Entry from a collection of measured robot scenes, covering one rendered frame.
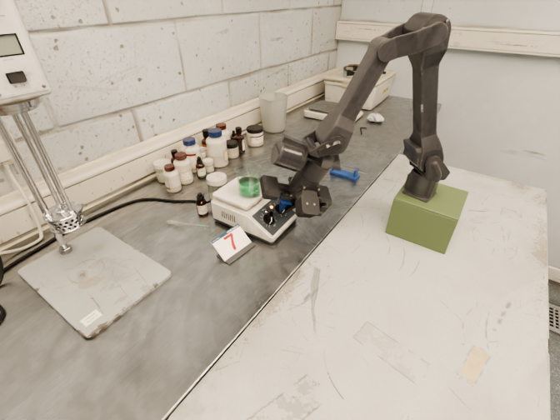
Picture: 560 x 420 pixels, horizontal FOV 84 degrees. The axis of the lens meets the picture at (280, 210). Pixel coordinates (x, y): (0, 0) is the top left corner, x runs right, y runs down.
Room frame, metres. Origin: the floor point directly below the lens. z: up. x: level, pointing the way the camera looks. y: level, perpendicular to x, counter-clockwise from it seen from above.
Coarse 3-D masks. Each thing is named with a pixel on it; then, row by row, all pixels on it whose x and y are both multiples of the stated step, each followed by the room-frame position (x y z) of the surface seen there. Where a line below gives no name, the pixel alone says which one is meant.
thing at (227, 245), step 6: (240, 228) 0.62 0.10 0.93; (228, 234) 0.60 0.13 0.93; (234, 234) 0.60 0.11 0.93; (240, 234) 0.61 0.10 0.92; (222, 240) 0.58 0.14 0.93; (228, 240) 0.59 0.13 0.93; (234, 240) 0.59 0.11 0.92; (240, 240) 0.60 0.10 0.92; (246, 240) 0.60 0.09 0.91; (216, 246) 0.56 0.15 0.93; (222, 246) 0.57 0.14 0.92; (228, 246) 0.57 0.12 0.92; (234, 246) 0.58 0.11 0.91; (240, 246) 0.58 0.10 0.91; (222, 252) 0.55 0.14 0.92; (228, 252) 0.56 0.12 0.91
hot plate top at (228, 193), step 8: (232, 184) 0.75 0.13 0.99; (216, 192) 0.71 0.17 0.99; (224, 192) 0.71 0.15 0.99; (232, 192) 0.71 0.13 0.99; (224, 200) 0.68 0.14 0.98; (232, 200) 0.67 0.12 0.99; (240, 200) 0.67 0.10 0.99; (248, 200) 0.67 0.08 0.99; (256, 200) 0.67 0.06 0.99; (248, 208) 0.64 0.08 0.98
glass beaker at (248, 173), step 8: (240, 168) 0.72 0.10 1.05; (248, 168) 0.73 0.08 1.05; (256, 168) 0.72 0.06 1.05; (240, 176) 0.68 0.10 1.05; (248, 176) 0.67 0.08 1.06; (256, 176) 0.68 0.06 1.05; (240, 184) 0.68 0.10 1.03; (248, 184) 0.67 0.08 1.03; (256, 184) 0.68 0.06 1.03; (240, 192) 0.68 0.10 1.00; (248, 192) 0.67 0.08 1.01; (256, 192) 0.68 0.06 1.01
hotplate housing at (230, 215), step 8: (216, 200) 0.70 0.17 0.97; (264, 200) 0.70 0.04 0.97; (216, 208) 0.69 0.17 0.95; (224, 208) 0.67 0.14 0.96; (232, 208) 0.66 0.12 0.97; (240, 208) 0.66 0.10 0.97; (256, 208) 0.66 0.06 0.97; (216, 216) 0.69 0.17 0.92; (224, 216) 0.67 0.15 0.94; (232, 216) 0.66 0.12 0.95; (240, 216) 0.64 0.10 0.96; (248, 216) 0.63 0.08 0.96; (296, 216) 0.69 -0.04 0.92; (232, 224) 0.66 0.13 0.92; (240, 224) 0.64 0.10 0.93; (248, 224) 0.63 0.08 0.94; (256, 224) 0.62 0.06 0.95; (288, 224) 0.66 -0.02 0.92; (248, 232) 0.63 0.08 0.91; (256, 232) 0.62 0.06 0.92; (264, 232) 0.60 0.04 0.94; (280, 232) 0.62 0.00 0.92; (264, 240) 0.61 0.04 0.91; (272, 240) 0.60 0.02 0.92
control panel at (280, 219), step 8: (272, 200) 0.71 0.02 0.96; (264, 208) 0.67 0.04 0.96; (272, 208) 0.68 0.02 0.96; (256, 216) 0.64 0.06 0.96; (280, 216) 0.67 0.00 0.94; (288, 216) 0.68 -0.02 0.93; (264, 224) 0.62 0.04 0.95; (272, 224) 0.63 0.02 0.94; (280, 224) 0.64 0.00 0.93; (272, 232) 0.61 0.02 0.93
